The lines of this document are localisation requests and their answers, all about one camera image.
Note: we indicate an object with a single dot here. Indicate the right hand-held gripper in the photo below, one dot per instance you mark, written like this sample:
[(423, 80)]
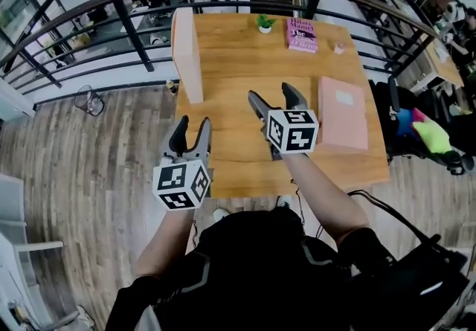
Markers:
[(294, 132)]

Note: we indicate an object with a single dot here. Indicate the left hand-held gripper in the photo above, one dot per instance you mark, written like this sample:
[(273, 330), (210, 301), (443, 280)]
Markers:
[(175, 180)]

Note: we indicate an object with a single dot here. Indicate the pink box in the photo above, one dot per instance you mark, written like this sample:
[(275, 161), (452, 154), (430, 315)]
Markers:
[(344, 121)]

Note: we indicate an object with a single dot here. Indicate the beige box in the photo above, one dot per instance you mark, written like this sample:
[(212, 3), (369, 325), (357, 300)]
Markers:
[(186, 54)]

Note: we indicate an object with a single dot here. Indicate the person's right forearm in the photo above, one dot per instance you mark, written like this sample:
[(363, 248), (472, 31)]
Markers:
[(327, 203)]

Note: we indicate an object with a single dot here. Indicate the person's left forearm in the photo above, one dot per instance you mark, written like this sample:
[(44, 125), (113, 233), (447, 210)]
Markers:
[(165, 244)]

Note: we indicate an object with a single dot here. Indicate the small bottle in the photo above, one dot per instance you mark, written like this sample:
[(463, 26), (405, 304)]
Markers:
[(172, 87)]

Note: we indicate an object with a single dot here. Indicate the pink book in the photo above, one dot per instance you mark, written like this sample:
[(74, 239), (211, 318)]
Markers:
[(302, 35)]

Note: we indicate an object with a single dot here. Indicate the small green potted plant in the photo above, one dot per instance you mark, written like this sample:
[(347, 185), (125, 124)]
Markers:
[(266, 24)]

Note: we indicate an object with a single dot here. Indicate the person's white shoe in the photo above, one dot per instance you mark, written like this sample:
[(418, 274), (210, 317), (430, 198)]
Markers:
[(221, 214), (284, 201)]

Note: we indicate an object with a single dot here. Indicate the blue cushion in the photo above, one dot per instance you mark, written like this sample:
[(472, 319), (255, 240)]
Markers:
[(404, 125)]

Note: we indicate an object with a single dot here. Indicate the pink cushion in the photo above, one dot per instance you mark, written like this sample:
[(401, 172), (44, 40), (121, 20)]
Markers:
[(419, 114)]

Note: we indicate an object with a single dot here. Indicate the person's black shirt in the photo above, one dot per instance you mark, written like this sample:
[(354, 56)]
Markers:
[(253, 277)]

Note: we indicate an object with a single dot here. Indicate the yellow-green cushion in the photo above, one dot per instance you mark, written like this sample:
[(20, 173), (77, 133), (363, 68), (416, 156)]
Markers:
[(433, 136)]

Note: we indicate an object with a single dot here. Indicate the light wooden side table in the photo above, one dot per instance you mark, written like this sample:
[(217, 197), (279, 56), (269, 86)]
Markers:
[(440, 61)]

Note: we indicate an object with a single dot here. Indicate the black office chair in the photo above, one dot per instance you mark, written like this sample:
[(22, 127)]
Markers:
[(457, 164)]

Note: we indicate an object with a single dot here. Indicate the white desk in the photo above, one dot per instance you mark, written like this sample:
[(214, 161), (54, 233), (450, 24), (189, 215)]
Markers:
[(15, 240)]

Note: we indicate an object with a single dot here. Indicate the black bag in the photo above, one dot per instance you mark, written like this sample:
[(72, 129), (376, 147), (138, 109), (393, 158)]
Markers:
[(416, 285)]

